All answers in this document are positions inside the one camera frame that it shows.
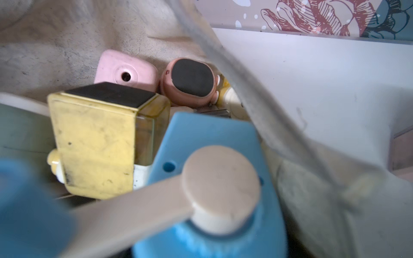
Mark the green pencil sharpener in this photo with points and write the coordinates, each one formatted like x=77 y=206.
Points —
x=26 y=132

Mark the pink dark-faced pencil sharpener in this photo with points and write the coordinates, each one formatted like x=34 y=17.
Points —
x=191 y=83

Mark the cream green-handled tote bag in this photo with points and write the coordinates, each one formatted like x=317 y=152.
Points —
x=329 y=115

